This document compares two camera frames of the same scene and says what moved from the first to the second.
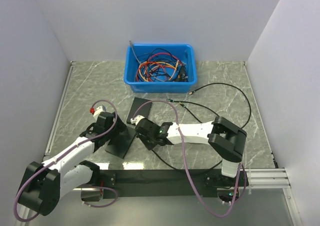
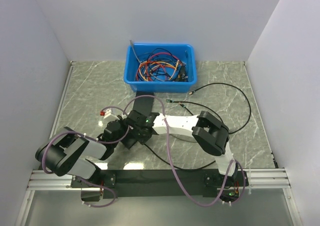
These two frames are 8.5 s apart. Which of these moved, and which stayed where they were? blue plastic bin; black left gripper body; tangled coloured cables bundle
Moved: black left gripper body
Stayed: tangled coloured cables bundle; blue plastic bin
